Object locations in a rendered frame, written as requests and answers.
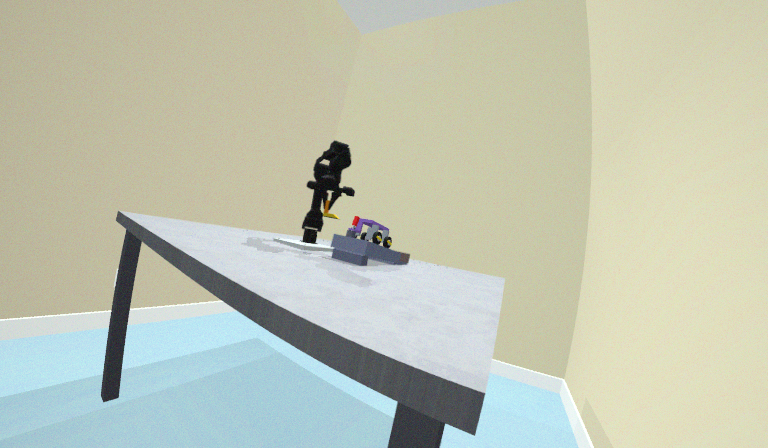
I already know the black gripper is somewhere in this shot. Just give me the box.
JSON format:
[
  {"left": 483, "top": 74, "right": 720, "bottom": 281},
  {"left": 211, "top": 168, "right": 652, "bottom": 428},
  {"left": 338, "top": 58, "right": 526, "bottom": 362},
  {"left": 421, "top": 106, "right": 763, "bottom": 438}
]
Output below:
[{"left": 307, "top": 169, "right": 355, "bottom": 210}]

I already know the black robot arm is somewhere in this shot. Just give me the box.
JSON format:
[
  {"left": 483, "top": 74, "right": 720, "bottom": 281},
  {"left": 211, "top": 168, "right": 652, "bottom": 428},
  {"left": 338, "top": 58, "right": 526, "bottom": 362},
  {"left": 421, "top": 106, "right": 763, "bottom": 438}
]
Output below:
[{"left": 300, "top": 140, "right": 351, "bottom": 244}]

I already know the yellow wedge with orange handle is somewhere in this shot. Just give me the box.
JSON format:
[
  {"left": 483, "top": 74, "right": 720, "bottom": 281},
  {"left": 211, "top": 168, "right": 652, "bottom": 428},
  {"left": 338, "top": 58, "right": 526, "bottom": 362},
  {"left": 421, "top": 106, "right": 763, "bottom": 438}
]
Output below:
[{"left": 323, "top": 200, "right": 339, "bottom": 219}]

